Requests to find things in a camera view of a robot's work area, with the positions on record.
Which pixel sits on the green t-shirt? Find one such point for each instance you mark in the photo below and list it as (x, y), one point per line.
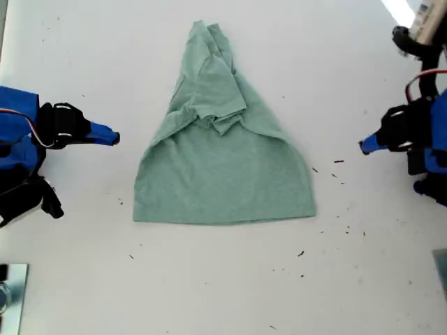
(223, 181)

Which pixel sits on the wide steel plate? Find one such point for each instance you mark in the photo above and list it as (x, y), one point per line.
(17, 300)

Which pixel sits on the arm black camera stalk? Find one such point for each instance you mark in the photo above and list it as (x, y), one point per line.
(429, 80)
(52, 199)

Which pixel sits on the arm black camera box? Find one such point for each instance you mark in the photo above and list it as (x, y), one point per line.
(17, 209)
(429, 21)

